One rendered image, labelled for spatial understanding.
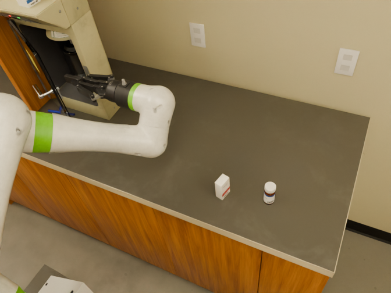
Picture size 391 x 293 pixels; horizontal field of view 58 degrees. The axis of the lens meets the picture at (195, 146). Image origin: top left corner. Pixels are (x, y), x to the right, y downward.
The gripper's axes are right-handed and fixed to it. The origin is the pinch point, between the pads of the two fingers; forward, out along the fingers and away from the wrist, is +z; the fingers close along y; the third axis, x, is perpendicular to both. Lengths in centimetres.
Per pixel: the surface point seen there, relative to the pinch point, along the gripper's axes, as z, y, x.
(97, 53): 4.4, -18.9, 2.3
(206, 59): -25, -55, 23
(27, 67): 41.4, -11.3, 12.6
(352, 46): -85, -55, 4
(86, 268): 24, 29, 128
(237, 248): -67, 14, 50
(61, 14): 4.5, -9.5, -19.3
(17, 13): 12.9, -0.1, -23.3
